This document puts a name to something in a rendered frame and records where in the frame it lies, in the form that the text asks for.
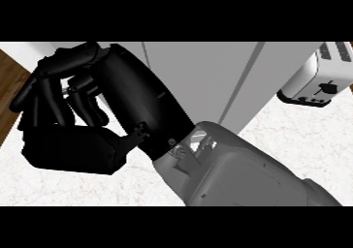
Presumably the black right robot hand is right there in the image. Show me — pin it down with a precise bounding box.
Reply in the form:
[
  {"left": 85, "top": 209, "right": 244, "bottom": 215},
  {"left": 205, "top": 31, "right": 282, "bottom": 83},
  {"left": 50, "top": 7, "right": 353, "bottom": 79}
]
[{"left": 36, "top": 42, "right": 198, "bottom": 161}]

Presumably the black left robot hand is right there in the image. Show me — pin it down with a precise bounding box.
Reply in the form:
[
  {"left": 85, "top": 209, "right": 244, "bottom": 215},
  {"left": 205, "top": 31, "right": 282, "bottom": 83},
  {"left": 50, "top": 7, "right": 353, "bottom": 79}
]
[{"left": 10, "top": 66, "right": 152, "bottom": 176}]

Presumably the grey cabinet door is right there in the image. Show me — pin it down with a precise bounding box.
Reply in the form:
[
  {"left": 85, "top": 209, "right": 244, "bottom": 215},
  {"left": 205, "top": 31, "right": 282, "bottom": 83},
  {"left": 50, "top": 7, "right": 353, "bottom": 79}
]
[{"left": 106, "top": 42, "right": 269, "bottom": 131}]

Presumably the grey cabinet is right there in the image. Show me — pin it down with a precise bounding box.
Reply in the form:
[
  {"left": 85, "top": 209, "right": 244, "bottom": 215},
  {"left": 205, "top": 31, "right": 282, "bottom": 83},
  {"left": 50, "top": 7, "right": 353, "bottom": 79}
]
[{"left": 238, "top": 42, "right": 326, "bottom": 136}]

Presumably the silver toaster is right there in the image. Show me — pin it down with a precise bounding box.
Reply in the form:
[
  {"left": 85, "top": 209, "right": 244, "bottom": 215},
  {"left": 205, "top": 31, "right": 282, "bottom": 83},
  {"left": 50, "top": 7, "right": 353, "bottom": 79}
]
[{"left": 276, "top": 42, "right": 353, "bottom": 109}]

